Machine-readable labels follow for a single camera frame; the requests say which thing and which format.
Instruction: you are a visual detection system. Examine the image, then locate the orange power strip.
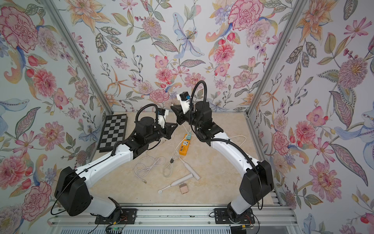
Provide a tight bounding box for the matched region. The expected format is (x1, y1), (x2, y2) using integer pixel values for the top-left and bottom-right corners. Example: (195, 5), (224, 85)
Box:
(179, 135), (191, 156)

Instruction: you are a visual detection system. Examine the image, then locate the white USB charging cable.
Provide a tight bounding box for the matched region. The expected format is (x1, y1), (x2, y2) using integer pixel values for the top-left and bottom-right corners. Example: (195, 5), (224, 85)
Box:
(132, 155), (166, 184)

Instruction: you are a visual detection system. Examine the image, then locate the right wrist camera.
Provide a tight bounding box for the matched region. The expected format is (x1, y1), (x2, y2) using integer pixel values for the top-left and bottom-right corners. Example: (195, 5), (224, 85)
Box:
(177, 92), (191, 114)

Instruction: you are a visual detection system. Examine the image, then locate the white electric toothbrush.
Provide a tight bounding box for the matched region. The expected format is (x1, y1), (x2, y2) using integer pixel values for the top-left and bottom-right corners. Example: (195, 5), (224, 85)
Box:
(180, 159), (201, 180)
(158, 173), (194, 194)

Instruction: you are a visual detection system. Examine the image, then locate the black white checkerboard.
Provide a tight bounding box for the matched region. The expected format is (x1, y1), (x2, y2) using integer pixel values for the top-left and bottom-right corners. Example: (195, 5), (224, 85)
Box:
(97, 114), (128, 152)

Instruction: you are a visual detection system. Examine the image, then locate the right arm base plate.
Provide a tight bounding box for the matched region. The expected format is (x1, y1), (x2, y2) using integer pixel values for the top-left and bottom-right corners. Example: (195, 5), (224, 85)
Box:
(213, 208), (256, 225)

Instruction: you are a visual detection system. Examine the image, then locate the aluminium mounting rail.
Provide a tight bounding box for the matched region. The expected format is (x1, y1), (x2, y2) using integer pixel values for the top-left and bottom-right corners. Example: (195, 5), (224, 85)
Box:
(47, 204), (298, 227)

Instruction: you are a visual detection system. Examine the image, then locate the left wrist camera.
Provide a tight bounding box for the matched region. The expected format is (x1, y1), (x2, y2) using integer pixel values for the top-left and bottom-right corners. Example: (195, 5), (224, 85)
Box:
(156, 108), (169, 129)

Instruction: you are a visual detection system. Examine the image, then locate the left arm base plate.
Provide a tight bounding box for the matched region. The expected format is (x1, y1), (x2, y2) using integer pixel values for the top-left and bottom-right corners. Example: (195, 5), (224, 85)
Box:
(94, 208), (137, 225)

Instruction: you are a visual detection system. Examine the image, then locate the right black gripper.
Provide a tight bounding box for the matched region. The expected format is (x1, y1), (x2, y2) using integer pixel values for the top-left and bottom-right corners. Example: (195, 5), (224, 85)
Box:
(173, 105), (206, 133)

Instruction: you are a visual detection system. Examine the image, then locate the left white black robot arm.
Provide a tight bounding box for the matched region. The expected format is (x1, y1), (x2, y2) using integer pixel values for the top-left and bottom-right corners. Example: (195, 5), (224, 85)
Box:
(55, 117), (178, 223)

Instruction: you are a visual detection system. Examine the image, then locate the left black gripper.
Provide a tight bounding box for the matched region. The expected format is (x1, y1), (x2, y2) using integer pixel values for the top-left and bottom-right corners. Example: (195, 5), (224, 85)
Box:
(144, 123), (179, 145)

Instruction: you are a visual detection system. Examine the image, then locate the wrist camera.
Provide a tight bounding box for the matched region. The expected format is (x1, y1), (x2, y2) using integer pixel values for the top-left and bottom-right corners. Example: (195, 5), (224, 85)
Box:
(156, 108), (169, 129)
(177, 92), (191, 114)

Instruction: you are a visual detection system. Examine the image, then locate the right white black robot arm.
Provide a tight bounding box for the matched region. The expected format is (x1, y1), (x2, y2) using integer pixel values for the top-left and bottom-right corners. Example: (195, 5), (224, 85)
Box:
(171, 101), (274, 222)

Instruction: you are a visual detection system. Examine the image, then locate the pink USB charger plug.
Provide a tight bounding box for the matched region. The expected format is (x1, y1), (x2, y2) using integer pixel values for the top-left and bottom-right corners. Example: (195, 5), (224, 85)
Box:
(179, 183), (189, 195)

